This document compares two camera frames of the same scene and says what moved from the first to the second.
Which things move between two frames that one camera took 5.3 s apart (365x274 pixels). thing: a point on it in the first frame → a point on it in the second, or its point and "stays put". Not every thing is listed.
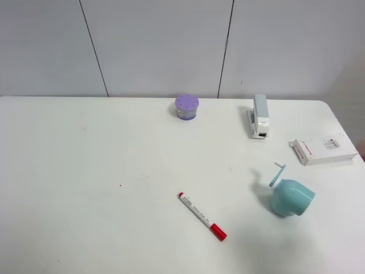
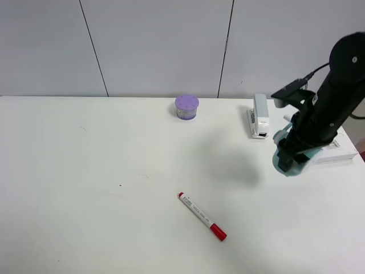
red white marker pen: (214, 228) stays put
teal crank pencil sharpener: (290, 198) → (300, 167)
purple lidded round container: (186, 105) stays put
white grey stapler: (258, 117) stays put
